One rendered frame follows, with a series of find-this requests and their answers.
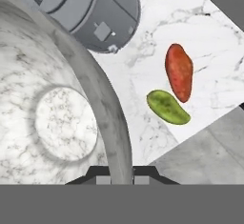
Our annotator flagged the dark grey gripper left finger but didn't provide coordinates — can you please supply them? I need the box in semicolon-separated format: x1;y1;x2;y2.
65;165;112;186

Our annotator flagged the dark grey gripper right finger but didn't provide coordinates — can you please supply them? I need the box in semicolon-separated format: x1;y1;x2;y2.
132;165;181;186

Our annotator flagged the white marble bowl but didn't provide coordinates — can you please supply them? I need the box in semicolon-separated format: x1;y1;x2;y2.
0;0;133;186

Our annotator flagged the green mango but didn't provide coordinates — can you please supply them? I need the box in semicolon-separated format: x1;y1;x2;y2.
146;89;192;126

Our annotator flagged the red-orange sweet potato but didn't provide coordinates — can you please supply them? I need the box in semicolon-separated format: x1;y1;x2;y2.
164;43;194;104

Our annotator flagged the grey cup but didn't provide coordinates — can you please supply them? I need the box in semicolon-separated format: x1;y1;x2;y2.
16;0;142;55

